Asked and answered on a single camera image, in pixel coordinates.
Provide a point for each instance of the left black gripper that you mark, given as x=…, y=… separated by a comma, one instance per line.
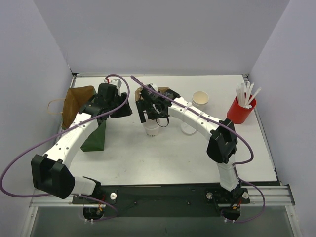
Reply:
x=122, y=107

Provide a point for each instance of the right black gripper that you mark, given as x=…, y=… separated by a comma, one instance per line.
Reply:
x=149, y=106

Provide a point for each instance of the white paper coffee cup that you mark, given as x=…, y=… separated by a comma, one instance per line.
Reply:
x=152, y=133

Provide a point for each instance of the clear plastic cup lid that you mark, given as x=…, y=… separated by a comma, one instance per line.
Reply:
x=150, y=124

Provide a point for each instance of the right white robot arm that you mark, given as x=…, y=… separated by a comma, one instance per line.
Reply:
x=222, y=142

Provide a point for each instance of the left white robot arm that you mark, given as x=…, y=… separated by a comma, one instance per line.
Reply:
x=84, y=112

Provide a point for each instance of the brown cardboard cup carrier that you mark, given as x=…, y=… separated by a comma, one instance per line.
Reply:
x=163, y=90

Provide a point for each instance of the green paper bag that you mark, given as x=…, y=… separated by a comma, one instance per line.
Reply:
x=74, y=100

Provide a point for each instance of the red straw holder cup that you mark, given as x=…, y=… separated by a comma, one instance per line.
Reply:
x=238, y=114

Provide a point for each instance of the white wrapped straw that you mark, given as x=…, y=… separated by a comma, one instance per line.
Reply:
x=241, y=92
x=254, y=95

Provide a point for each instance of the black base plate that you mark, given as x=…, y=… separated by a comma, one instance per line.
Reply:
x=165, y=200

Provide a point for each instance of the aluminium rail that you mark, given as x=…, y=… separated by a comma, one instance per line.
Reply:
x=274, y=196

